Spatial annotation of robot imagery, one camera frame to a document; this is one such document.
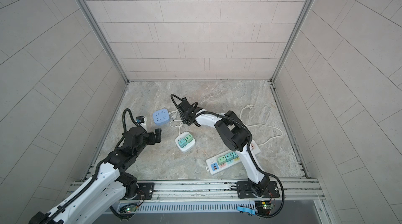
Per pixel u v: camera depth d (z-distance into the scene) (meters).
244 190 0.71
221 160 0.74
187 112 0.76
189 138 0.81
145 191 0.71
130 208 0.64
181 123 0.91
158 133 0.74
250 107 1.01
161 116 0.94
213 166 0.76
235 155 0.76
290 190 0.73
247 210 0.65
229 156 0.75
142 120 0.69
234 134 0.55
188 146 0.83
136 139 0.60
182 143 0.80
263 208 0.68
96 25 0.87
